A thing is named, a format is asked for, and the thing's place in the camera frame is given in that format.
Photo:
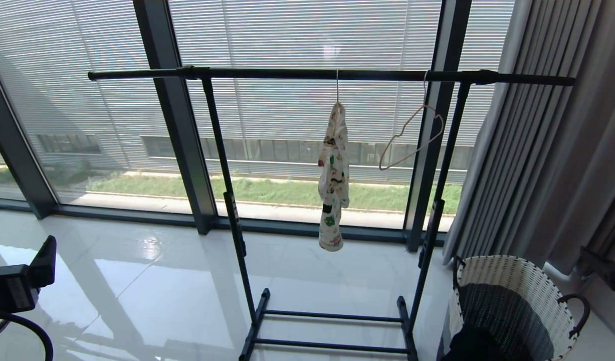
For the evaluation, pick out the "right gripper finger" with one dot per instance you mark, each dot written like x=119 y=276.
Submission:
x=610 y=273

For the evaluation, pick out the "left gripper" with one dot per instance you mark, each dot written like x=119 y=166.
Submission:
x=9 y=291

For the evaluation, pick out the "black garment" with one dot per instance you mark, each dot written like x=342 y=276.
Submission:
x=472 y=346

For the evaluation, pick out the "pink clothes hanger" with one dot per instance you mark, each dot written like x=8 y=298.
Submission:
x=425 y=90
x=337 y=90

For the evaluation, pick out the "cream printed garment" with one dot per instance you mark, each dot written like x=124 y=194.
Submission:
x=333 y=175

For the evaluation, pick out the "white laundry basket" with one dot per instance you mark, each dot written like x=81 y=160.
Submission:
x=487 y=271

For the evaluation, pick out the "black clothes rack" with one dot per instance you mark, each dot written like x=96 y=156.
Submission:
x=287 y=73

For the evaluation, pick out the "beige curtain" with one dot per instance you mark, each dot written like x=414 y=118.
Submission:
x=538 y=150

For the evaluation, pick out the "window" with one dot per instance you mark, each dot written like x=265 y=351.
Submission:
x=287 y=30

